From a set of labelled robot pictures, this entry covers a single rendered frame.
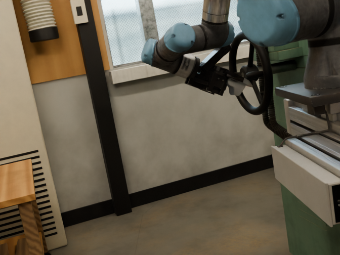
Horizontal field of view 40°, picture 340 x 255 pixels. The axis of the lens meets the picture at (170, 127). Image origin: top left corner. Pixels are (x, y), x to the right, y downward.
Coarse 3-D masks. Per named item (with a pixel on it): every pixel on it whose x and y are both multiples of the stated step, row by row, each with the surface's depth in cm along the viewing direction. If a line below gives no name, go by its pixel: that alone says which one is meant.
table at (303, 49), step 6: (300, 42) 158; (306, 42) 154; (294, 48) 157; (300, 48) 157; (306, 48) 155; (270, 54) 159; (276, 54) 155; (282, 54) 155; (288, 54) 156; (294, 54) 156; (300, 54) 157; (306, 54) 156; (270, 60) 160; (276, 60) 156
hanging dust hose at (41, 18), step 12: (24, 0) 239; (36, 0) 239; (48, 0) 244; (24, 12) 243; (36, 12) 240; (48, 12) 243; (36, 24) 241; (48, 24) 243; (36, 36) 242; (48, 36) 243
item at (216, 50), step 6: (222, 48) 140; (228, 48) 141; (210, 54) 143; (216, 54) 140; (222, 54) 141; (204, 60) 142; (210, 60) 140; (216, 60) 140; (204, 66) 140; (210, 66) 140
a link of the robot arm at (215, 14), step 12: (204, 0) 128; (216, 0) 126; (228, 0) 127; (204, 12) 129; (216, 12) 127; (228, 12) 129; (204, 24) 131; (216, 24) 129; (228, 24) 133; (216, 36) 131; (228, 36) 133; (204, 48) 132; (216, 48) 136
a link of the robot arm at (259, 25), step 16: (240, 0) 89; (256, 0) 86; (272, 0) 83; (288, 0) 84; (304, 0) 85; (320, 0) 87; (240, 16) 91; (256, 16) 87; (272, 16) 84; (288, 16) 84; (304, 16) 85; (320, 16) 87; (256, 32) 89; (272, 32) 85; (288, 32) 86; (304, 32) 88; (320, 32) 91
